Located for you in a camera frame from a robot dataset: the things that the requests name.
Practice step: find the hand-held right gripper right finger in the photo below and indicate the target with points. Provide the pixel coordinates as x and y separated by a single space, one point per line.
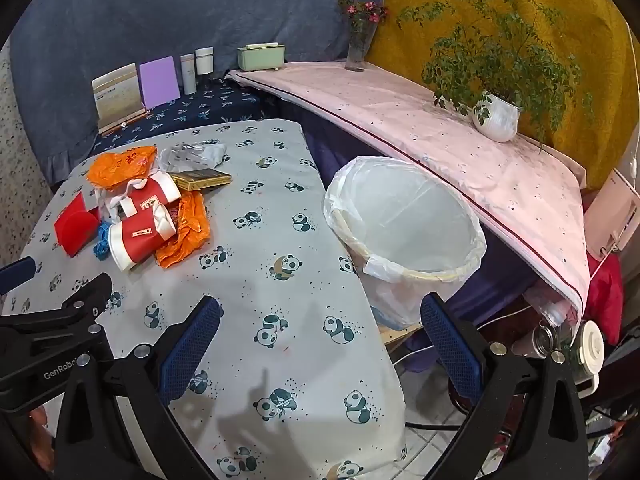
452 355

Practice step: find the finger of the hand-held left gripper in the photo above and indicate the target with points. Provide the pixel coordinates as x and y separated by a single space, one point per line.
82 296
17 271

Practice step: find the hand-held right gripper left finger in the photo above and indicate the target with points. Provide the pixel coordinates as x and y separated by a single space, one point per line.
189 350

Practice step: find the blue plastic wrapper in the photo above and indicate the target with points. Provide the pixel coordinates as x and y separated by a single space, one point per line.
102 245

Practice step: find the red paper cup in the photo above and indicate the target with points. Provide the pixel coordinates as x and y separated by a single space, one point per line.
152 195
142 235

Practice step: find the plain orange plastic bag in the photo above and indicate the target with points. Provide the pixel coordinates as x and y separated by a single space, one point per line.
186 230

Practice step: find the orange printed plastic bag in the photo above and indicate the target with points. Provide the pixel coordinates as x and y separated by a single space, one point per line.
120 166

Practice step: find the white plastic bag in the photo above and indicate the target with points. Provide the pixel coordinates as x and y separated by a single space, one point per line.
400 220

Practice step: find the gold cigarette box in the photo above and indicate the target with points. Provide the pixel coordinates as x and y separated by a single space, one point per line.
200 179

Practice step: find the glass jar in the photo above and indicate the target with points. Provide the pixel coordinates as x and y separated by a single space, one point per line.
546 337

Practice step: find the purple cloth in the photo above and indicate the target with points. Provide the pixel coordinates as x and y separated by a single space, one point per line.
500 270

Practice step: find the clear plastic bag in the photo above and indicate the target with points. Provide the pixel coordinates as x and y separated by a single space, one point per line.
552 306

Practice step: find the white round lid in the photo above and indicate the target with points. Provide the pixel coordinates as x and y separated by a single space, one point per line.
592 347

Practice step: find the red cloth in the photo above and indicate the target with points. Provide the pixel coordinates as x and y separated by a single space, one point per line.
606 290

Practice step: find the panda print cloth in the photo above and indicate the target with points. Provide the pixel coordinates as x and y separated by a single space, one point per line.
280 210

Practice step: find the grey-green cloth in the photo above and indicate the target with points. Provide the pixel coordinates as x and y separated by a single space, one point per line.
192 156

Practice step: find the open beige book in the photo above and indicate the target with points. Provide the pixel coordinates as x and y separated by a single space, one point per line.
116 91

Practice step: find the pale pink appliance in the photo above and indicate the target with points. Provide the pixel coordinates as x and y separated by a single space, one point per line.
612 215

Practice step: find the purple notebook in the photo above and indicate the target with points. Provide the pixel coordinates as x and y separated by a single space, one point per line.
159 82

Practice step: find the navy print cloth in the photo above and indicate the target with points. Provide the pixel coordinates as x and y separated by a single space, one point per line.
210 105

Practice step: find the white plant pot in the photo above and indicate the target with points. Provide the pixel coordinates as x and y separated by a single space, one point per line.
497 119

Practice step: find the slim white bottle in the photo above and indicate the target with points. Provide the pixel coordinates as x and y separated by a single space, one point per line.
188 74

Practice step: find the pink speckled cloth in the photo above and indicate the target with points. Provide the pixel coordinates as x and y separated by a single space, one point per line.
400 110

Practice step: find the white cosmetic jar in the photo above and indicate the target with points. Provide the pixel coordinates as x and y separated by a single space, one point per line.
204 61

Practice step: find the blue-grey blanket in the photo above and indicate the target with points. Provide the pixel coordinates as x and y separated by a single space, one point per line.
150 10

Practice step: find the pale green tissue box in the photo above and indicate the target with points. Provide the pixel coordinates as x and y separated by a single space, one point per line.
261 57

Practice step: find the green leafy plant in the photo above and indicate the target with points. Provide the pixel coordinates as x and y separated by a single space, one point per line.
480 55

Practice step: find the glass vase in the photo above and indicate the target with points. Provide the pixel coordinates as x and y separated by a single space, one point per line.
357 52

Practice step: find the pink flowers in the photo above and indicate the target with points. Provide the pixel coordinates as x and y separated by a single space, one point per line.
367 10

